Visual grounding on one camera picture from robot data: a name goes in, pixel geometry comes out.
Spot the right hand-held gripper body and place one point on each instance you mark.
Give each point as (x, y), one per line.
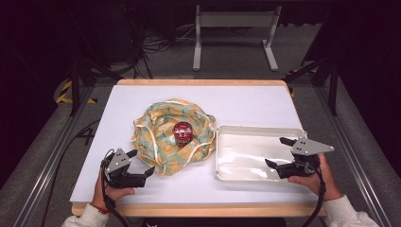
(307, 147)

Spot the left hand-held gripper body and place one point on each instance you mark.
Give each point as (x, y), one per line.
(119, 160)

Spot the white plastic tray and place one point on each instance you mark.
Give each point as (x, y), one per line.
(242, 157)

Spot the red round can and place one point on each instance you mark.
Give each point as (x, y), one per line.
(183, 133)

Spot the person's left hand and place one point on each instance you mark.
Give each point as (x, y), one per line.
(110, 193)

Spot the person's right hand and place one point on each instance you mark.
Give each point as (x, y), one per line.
(318, 184)

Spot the white table mat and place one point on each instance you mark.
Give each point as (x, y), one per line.
(126, 110)

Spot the black tripod stand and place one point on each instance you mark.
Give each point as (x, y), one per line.
(75, 78)
(332, 82)

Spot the person's dark clothing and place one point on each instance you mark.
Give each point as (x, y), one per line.
(214, 222)

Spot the white metal stand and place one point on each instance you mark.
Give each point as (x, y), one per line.
(236, 19)

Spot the aluminium rail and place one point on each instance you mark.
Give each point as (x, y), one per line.
(47, 170)
(353, 157)

